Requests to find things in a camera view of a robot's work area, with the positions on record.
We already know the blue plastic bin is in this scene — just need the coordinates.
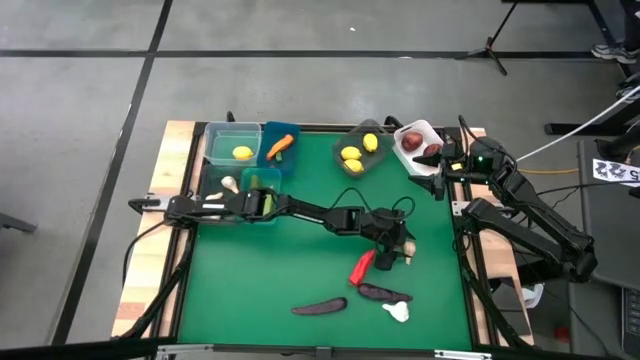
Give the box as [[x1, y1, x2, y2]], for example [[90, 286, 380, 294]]
[[257, 121, 302, 176]]

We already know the yellow cable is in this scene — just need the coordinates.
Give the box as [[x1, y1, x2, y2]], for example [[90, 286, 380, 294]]
[[517, 167, 581, 176]]

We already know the white paper tag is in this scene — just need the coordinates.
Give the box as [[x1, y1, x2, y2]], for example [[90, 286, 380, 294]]
[[592, 157, 640, 189]]

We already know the black chair leg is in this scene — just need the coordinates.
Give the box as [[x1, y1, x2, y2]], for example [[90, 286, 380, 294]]
[[0, 212, 39, 235]]

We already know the grey translucent bin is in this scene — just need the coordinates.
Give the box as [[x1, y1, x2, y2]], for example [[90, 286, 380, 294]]
[[332, 118, 397, 180]]

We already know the grey cart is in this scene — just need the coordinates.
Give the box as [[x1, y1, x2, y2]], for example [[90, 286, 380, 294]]
[[569, 139, 640, 360]]

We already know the white cable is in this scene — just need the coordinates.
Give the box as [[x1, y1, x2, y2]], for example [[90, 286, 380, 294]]
[[514, 84, 640, 164]]

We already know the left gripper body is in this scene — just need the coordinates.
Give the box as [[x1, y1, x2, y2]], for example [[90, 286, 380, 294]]
[[367, 207, 409, 250]]

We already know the teal plastic bin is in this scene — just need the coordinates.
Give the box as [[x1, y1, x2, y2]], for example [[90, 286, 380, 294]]
[[239, 167, 283, 225]]

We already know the red chili pepper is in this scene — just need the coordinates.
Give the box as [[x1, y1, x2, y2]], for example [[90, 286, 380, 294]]
[[348, 248, 377, 287]]

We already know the small white object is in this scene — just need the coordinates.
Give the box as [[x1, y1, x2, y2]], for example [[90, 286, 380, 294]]
[[522, 282, 546, 310]]

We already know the purple eggplant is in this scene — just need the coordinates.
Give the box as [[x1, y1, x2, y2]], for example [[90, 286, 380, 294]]
[[291, 296, 349, 317], [357, 282, 414, 304]]

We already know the orange-red carrot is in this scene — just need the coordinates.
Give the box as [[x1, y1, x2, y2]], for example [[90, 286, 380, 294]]
[[265, 133, 296, 162]]

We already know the black tripod stand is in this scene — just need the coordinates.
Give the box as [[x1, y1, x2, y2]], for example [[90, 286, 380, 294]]
[[453, 0, 521, 77]]

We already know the silver camera mount bar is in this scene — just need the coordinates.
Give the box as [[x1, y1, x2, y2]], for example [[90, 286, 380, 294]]
[[154, 342, 494, 360]]

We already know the white garlic bulb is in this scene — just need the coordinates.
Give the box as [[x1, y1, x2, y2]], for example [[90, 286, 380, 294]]
[[382, 300, 411, 324]]

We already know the clear plastic bin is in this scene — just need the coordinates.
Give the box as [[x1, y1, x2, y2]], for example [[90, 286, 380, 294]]
[[203, 121, 263, 167]]

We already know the black table frame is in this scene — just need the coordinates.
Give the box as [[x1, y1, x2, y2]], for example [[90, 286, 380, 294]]
[[149, 112, 501, 360]]

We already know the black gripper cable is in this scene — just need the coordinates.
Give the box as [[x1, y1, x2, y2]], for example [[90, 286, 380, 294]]
[[329, 186, 417, 224]]

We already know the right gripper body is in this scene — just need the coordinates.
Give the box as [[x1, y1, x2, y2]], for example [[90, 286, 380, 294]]
[[439, 142, 482, 182]]

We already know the red yellow apple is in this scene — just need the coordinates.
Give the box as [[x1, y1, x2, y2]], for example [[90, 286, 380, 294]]
[[400, 131, 424, 154]]

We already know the black power cable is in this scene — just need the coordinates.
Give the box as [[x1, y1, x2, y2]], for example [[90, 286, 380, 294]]
[[121, 219, 169, 289]]

